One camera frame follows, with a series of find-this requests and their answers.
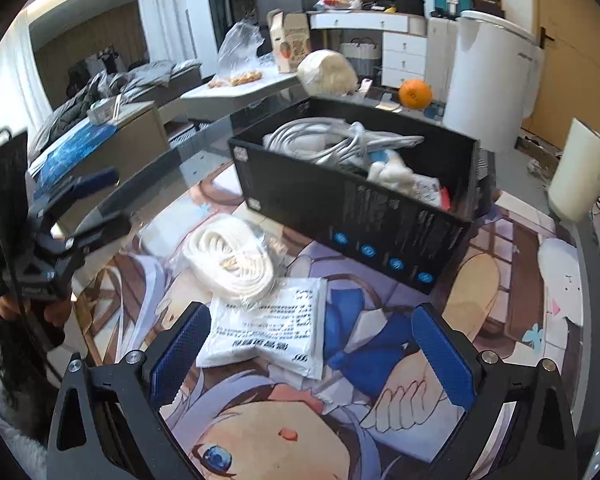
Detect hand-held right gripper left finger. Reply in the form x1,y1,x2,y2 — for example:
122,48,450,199
46,302,213,480

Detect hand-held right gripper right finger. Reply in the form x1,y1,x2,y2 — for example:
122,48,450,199
412,301,578,480

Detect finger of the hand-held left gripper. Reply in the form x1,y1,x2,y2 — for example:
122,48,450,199
30,169,120,221
55,214,133,266

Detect white printed packet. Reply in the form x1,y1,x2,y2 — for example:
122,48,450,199
196,276,328,380

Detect white rope coil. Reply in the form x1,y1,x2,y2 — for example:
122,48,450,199
172,212,291,306

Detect black cardboard box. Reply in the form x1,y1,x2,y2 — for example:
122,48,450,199
228,96,496,296

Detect red and white snack packet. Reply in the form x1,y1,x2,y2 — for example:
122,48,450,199
415,175,453,208

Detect white plush toy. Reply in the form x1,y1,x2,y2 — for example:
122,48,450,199
367,147,421,196

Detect white cable bundle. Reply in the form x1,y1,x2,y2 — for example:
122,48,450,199
262,117,426,168

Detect person's left forearm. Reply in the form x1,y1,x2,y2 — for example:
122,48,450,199
0,305,76,480

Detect person's left hand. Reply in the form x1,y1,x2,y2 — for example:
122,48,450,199
0,294,75,328

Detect blue printed box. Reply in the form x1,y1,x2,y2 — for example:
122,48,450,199
30,125,121,186

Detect grey clothes pile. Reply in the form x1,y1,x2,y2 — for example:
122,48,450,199
80,60,203,106

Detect printed cartoon table mat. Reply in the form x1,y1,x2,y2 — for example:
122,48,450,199
72,160,588,480

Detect white side table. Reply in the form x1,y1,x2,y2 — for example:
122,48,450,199
180,67,311,121

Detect white curtain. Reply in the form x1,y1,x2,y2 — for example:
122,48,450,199
135,0,206,66

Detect clear plastic bag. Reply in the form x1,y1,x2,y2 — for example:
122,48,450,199
207,21,266,90

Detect cream tall cup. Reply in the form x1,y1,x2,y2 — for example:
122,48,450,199
546,117,600,223

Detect brown and white carton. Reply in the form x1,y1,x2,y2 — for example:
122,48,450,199
266,10,313,75

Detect round white dough ball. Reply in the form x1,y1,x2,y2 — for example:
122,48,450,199
296,50,359,97

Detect orange fruit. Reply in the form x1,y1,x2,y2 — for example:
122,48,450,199
398,79,433,110

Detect white electric kettle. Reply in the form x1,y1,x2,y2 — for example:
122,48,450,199
442,10,543,153

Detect white ribbed basket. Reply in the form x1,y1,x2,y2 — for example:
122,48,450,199
339,37,383,78

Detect white desk with drawers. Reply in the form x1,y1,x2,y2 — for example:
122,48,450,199
307,10,428,88

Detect black bag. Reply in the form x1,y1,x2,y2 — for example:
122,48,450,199
385,0,426,16

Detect wooden door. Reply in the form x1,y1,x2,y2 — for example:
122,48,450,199
522,0,600,146

